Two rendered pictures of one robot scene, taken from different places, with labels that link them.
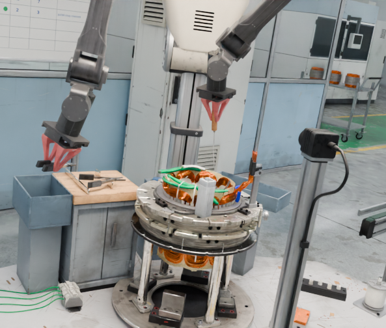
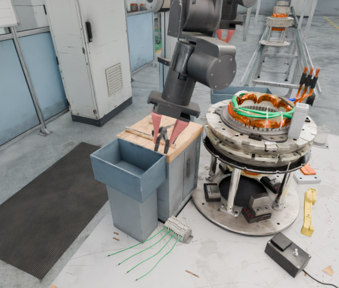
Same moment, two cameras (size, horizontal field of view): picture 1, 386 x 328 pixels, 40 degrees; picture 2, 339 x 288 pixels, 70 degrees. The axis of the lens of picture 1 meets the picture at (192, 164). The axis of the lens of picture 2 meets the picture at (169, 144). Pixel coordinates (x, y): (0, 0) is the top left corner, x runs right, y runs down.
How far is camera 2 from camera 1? 0.93 m
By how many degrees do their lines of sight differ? 27
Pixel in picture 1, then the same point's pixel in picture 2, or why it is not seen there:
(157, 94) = (76, 38)
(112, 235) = (188, 168)
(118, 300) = (212, 214)
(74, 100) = (223, 62)
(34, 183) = (107, 152)
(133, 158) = (72, 85)
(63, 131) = (180, 102)
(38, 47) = not seen: outside the picture
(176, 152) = not seen: hidden behind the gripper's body
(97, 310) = (202, 230)
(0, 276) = (103, 236)
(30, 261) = (141, 222)
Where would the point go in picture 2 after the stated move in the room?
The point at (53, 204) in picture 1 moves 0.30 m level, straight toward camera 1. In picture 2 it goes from (155, 171) to (258, 259)
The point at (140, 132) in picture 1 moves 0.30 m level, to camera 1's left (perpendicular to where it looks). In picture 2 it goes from (72, 67) to (42, 70)
